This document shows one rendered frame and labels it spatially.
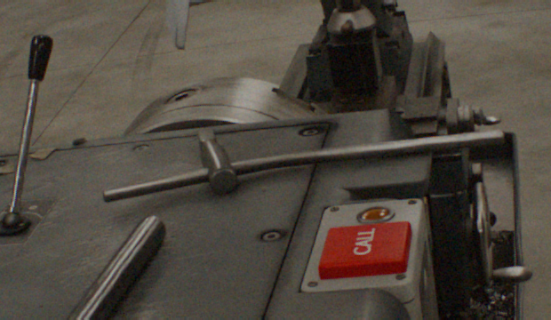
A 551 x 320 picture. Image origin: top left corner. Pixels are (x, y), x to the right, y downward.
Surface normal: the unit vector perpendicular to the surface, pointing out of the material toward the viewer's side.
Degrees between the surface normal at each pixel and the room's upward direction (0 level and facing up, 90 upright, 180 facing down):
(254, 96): 20
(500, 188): 0
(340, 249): 0
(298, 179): 0
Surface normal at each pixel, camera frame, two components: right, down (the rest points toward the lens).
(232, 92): 0.03, -0.91
